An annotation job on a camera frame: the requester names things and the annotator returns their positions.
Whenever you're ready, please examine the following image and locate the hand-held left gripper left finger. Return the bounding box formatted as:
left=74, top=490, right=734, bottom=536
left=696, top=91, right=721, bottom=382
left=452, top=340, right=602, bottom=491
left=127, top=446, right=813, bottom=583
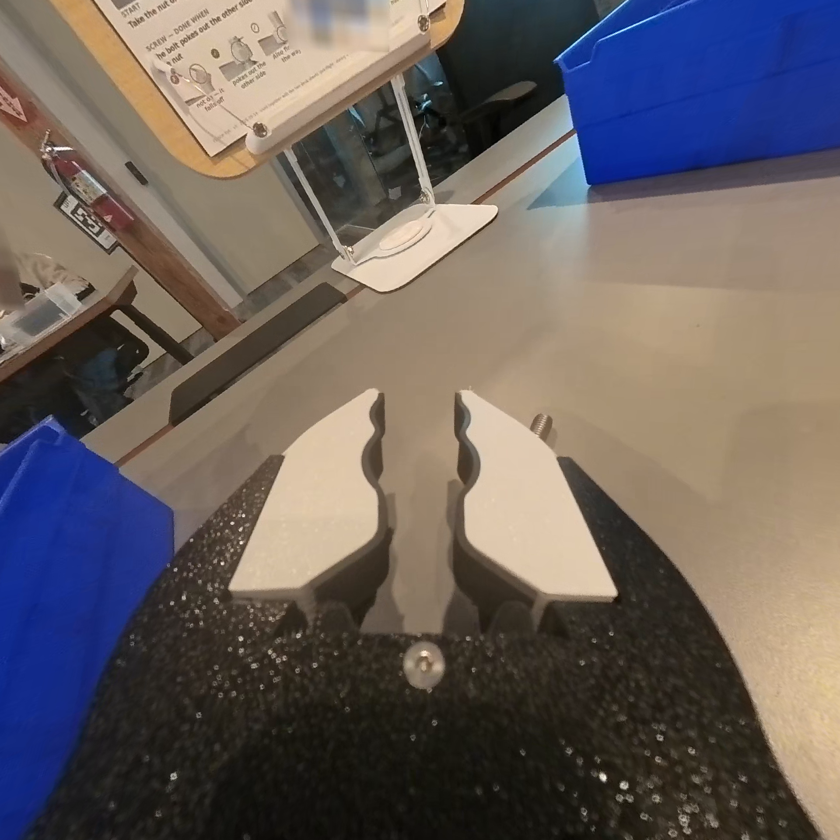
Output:
left=230, top=387, right=396, bottom=626

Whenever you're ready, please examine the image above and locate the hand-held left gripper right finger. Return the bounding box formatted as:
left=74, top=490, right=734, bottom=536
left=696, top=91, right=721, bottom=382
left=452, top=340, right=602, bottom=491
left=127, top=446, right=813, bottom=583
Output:
left=446, top=388, right=620, bottom=632

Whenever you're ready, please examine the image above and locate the black rubber pad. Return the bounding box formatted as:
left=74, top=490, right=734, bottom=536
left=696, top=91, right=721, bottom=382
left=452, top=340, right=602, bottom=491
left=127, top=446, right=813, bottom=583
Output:
left=168, top=282, right=349, bottom=426

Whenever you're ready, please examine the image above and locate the blue plastic bin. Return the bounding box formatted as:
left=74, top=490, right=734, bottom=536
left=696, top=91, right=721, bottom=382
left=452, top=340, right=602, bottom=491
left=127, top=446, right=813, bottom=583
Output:
left=0, top=415, right=176, bottom=840
left=553, top=0, right=840, bottom=187

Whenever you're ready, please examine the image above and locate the black office chair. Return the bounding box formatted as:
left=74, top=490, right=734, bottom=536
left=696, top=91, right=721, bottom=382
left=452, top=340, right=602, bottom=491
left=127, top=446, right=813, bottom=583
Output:
left=62, top=327, right=151, bottom=422

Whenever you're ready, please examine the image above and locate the instruction board stand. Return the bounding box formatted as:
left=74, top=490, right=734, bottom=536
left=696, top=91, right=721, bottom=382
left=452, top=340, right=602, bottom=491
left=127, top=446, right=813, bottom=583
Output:
left=49, top=0, right=500, bottom=294

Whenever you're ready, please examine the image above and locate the wooden table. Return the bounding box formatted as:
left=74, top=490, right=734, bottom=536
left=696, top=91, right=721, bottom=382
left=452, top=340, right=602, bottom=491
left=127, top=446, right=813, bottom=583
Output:
left=0, top=265, right=195, bottom=385

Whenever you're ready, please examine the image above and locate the clear plastic box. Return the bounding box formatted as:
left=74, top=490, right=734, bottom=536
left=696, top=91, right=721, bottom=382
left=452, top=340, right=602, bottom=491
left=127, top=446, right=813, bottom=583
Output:
left=13, top=286, right=81, bottom=340

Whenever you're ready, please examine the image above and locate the black and white tag sign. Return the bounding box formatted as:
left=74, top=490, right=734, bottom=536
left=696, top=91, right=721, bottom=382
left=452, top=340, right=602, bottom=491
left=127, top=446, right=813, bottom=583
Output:
left=54, top=192, right=121, bottom=254

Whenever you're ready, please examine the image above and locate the red fire extinguisher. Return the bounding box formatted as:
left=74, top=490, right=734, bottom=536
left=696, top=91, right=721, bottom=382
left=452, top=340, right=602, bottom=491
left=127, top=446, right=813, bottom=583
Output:
left=38, top=130, right=130, bottom=232

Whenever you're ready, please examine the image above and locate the wooden post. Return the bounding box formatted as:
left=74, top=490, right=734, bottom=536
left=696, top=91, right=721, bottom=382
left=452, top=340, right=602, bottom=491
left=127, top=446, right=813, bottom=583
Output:
left=0, top=52, right=242, bottom=342

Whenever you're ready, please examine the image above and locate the red wall sign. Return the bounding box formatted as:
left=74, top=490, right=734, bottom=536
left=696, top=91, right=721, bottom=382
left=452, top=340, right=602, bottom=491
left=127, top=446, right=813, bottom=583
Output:
left=0, top=69, right=31, bottom=133

